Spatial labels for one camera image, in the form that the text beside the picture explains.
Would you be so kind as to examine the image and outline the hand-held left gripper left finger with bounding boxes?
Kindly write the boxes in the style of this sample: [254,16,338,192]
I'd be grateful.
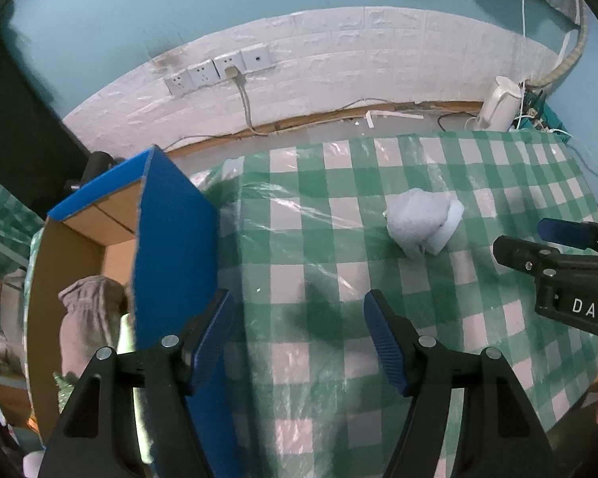
[37,288,236,478]

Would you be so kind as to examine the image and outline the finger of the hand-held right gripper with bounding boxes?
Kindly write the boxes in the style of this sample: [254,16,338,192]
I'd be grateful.
[537,216,598,255]
[492,235,598,280]

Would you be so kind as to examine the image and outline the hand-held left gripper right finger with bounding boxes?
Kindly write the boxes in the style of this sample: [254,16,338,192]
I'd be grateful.
[363,289,551,478]

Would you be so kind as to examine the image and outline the white cloth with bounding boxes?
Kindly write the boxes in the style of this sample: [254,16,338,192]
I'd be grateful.
[426,198,466,256]

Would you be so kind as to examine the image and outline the light green cloth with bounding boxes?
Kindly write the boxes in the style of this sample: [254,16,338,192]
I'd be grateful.
[118,313,155,464]

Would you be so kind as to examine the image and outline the blue cardboard box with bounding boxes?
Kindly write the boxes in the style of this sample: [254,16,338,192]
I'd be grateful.
[25,144,245,478]

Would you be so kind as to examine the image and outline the light grey fluffy cloth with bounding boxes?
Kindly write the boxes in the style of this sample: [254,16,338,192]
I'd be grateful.
[385,188,454,260]

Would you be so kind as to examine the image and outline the grey-brown plush pants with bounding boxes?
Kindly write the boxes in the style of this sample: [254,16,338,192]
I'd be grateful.
[57,275,130,384]

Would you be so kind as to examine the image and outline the green checked tablecloth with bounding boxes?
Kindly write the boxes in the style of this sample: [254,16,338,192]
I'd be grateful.
[189,132,598,478]

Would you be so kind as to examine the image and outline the teal plastic basket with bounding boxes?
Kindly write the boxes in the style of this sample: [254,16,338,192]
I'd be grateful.
[515,90,571,135]

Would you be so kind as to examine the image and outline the white plastic jug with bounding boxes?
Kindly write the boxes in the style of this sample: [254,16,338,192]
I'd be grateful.
[480,76,524,131]

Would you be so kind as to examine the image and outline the green checked cloth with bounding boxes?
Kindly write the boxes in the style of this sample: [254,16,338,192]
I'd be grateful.
[0,174,43,280]

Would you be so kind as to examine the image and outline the white thin cable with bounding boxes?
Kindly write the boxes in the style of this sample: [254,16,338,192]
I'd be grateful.
[563,134,598,190]

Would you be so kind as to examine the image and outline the black cable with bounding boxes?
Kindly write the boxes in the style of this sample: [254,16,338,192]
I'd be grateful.
[436,110,482,133]

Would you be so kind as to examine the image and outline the beige ribbed hose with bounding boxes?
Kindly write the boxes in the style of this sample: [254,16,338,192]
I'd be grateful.
[523,0,591,88]

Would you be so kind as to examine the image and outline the white cable duct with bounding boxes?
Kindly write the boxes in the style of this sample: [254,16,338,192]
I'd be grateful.
[364,108,424,130]

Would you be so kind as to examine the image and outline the beige plug cable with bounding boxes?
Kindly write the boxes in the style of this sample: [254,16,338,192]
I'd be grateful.
[226,67,270,135]

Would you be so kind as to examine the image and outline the white wall socket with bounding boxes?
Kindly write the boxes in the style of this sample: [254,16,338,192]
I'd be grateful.
[164,74,190,96]
[188,62,217,88]
[240,45,275,71]
[214,54,245,79]

